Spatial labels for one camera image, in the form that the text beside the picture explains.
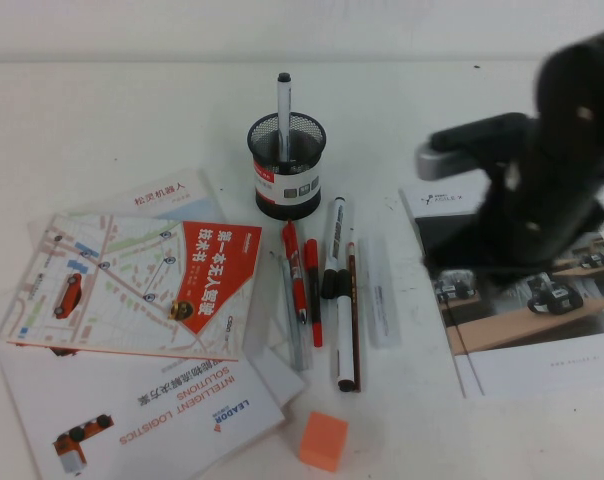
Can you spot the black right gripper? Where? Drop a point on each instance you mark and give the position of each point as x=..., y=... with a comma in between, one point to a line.
x=482, y=131

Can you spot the white pen clear cap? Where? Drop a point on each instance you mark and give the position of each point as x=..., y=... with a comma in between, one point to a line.
x=380, y=300

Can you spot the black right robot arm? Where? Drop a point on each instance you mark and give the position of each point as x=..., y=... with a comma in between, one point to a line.
x=557, y=175

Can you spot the black mesh pen holder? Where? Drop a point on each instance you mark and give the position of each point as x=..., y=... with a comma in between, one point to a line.
x=287, y=195

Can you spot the thick red gel pen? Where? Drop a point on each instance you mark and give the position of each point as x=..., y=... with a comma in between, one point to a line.
x=292, y=260

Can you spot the grey silver pen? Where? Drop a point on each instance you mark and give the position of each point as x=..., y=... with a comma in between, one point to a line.
x=294, y=325

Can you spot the dark brown pencil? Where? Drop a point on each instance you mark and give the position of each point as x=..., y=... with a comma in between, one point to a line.
x=351, y=260

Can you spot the slim white marker black cap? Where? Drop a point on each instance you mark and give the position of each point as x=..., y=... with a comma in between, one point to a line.
x=283, y=110

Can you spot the AgileX brochure with photo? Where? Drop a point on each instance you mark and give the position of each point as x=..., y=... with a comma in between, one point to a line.
x=532, y=350

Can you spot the thin red marker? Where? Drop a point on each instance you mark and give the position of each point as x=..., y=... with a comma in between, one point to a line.
x=313, y=300

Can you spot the white paper sheet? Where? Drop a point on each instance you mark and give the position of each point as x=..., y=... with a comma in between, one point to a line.
x=277, y=380

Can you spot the white booklet red title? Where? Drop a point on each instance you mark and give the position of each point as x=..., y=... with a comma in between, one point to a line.
x=162, y=200

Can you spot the orange eraser block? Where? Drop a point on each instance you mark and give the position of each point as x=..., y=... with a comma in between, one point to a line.
x=322, y=440

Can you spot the map cover book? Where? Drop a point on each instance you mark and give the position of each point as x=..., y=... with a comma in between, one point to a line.
x=132, y=280

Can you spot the white LEADOR logistics brochure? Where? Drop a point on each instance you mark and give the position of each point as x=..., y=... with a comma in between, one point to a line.
x=182, y=410

